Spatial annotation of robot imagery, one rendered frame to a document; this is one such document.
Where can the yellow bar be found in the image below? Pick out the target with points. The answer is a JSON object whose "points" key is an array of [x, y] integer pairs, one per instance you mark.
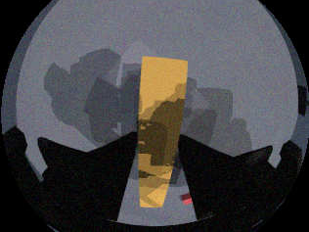
{"points": [[161, 98]]}

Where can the small red block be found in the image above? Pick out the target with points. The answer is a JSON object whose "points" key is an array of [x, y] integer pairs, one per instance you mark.
{"points": [[187, 199]]}

